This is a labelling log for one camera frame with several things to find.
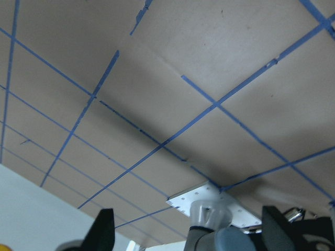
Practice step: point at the yellow push button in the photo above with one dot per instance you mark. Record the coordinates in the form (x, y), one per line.
(4, 248)

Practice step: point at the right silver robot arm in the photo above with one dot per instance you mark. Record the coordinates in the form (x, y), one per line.
(210, 230)

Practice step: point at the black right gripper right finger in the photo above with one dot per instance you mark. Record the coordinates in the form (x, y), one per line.
(281, 230)

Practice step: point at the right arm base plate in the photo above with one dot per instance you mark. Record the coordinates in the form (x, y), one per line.
(206, 198)

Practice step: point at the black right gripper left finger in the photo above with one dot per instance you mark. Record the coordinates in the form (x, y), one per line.
(101, 235)

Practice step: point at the brown paper table cover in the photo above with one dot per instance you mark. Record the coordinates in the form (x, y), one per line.
(124, 103)

